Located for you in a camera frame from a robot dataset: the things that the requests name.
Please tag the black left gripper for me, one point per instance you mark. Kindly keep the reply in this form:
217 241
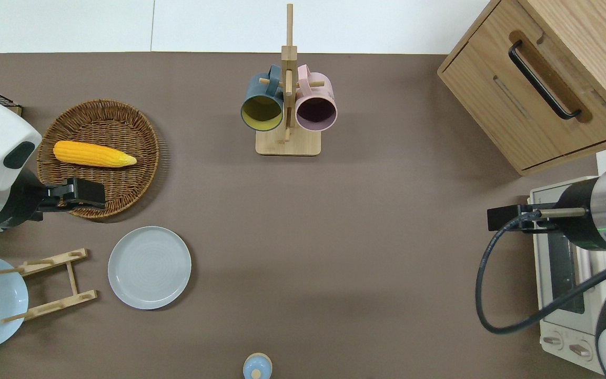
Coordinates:
86 192

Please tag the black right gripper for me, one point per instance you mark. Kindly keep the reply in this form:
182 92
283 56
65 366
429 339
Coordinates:
503 217

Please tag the gray plate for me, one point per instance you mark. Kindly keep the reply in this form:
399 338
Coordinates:
149 267

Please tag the wooden plate rack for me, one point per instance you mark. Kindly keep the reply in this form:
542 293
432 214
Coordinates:
56 284

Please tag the yellow corn cob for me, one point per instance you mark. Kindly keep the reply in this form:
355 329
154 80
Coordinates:
90 153

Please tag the round wicker basket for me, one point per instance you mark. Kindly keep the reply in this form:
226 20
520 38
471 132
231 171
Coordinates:
108 126

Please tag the white toaster oven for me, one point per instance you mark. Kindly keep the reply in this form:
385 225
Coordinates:
558 295

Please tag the wooden cabinet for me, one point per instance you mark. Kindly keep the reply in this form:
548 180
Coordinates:
545 100

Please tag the toaster oven knob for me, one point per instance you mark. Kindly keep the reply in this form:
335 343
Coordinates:
552 341
579 349

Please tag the dark blue mug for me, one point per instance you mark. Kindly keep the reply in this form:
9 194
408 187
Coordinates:
262 102

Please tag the wooden mug tree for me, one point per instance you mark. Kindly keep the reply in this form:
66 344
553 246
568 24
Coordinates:
288 142

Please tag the pink mug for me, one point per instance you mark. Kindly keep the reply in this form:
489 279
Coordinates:
317 105

